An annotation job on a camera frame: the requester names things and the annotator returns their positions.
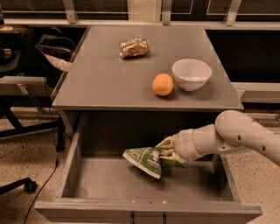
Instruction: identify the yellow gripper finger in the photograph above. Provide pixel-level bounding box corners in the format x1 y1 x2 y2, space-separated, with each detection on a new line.
159 150 186 164
156 135 175 149

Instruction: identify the green jalapeno chip bag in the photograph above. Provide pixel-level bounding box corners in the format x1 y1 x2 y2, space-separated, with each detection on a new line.
122 147 185 179

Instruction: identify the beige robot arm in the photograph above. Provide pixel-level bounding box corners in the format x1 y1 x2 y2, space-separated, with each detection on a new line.
157 110 280 165

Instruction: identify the grey cabinet with top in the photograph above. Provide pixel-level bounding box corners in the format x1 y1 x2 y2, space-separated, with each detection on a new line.
53 25 242 141

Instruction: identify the grey open top drawer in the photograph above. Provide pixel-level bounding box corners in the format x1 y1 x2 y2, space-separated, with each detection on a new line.
35 112 262 224

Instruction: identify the dark bag with cloth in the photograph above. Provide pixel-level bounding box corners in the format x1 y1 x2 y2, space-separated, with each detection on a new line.
35 27 76 72

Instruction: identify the orange fruit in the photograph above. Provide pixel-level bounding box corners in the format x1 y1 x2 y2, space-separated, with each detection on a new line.
152 73 173 96

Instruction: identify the white bowl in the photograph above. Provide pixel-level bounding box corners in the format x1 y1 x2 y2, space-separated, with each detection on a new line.
172 59 213 91

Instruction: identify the black office chair base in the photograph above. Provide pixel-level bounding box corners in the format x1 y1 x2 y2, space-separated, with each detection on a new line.
0 178 37 195

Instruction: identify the black floor cable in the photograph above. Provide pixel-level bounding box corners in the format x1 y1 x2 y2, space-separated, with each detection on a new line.
22 128 60 224

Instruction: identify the side desk with frame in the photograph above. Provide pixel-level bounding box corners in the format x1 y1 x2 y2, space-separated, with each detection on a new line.
0 24 66 152

